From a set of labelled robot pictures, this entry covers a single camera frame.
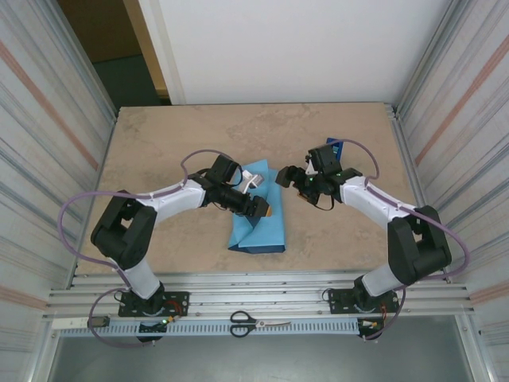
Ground blue cloth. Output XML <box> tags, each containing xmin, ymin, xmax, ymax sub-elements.
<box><xmin>227</xmin><ymin>158</ymin><xmax>287</xmax><ymax>255</ymax></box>

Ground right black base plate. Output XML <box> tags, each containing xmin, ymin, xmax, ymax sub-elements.
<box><xmin>328</xmin><ymin>288</ymin><xmax>398</xmax><ymax>315</ymax></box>

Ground black handled scissors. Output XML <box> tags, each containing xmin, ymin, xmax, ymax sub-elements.
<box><xmin>229</xmin><ymin>310</ymin><xmax>293</xmax><ymax>339</ymax></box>

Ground wooden door frame post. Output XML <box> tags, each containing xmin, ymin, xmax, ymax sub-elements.
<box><xmin>122</xmin><ymin>0</ymin><xmax>173</xmax><ymax>99</ymax></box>

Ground brown wooden door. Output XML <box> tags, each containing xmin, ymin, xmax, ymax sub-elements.
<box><xmin>58</xmin><ymin>0</ymin><xmax>142</xmax><ymax>64</ymax></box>

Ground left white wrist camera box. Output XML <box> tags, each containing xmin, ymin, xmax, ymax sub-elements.
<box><xmin>240</xmin><ymin>170</ymin><xmax>266</xmax><ymax>194</ymax></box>

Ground blue tape dispenser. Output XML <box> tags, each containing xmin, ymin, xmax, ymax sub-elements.
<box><xmin>324</xmin><ymin>137</ymin><xmax>346</xmax><ymax>162</ymax></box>

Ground aluminium rail frame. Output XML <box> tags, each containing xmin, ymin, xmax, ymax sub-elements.
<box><xmin>41</xmin><ymin>271</ymin><xmax>476</xmax><ymax>322</ymax></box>

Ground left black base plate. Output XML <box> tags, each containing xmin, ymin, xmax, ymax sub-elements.
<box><xmin>118</xmin><ymin>290</ymin><xmax>190</xmax><ymax>318</ymax></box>

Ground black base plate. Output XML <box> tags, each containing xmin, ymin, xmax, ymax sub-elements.
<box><xmin>328</xmin><ymin>288</ymin><xmax>398</xmax><ymax>315</ymax></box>
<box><xmin>118</xmin><ymin>290</ymin><xmax>190</xmax><ymax>318</ymax></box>

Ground aluminium side rail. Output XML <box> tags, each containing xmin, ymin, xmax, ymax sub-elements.
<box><xmin>383</xmin><ymin>102</ymin><xmax>453</xmax><ymax>283</ymax></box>

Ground slotted grey cable duct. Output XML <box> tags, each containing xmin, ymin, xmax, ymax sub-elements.
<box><xmin>51</xmin><ymin>318</ymin><xmax>362</xmax><ymax>337</ymax></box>

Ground small electronics board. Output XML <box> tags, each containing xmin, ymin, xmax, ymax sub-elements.
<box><xmin>137</xmin><ymin>317</ymin><xmax>178</xmax><ymax>339</ymax></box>
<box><xmin>357</xmin><ymin>318</ymin><xmax>386</xmax><ymax>339</ymax></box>

